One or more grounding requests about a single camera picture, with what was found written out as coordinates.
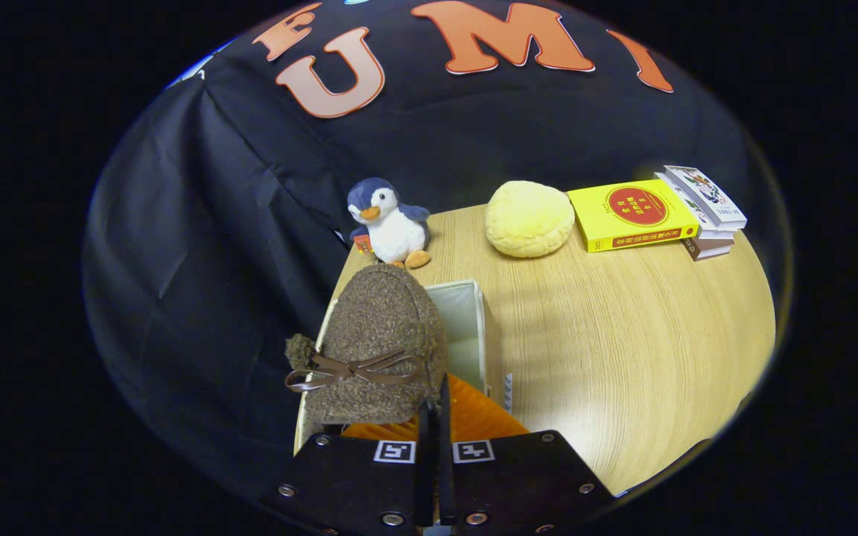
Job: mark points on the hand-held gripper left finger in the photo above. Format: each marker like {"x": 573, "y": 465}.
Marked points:
{"x": 347, "y": 476}

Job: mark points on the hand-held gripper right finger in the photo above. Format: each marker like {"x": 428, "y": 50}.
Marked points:
{"x": 526, "y": 476}

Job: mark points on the brown fuzzy shoe with bow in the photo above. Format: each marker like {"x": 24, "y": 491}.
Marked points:
{"x": 377, "y": 313}

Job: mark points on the beige fabric storage box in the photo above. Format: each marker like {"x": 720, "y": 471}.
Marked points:
{"x": 462, "y": 320}

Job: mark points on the blue white penguin plush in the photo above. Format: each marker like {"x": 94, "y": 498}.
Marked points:
{"x": 395, "y": 231}

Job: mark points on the yellow bun plush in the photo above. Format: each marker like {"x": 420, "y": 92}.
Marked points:
{"x": 529, "y": 219}

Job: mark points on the yellow book with red circle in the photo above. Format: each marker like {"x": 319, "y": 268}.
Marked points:
{"x": 634, "y": 216}

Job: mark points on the brown book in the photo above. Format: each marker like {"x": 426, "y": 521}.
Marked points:
{"x": 708, "y": 249}

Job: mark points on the black backdrop cloth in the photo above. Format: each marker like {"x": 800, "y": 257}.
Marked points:
{"x": 198, "y": 223}

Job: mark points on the white illustrated book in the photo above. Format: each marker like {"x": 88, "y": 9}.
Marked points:
{"x": 704, "y": 193}

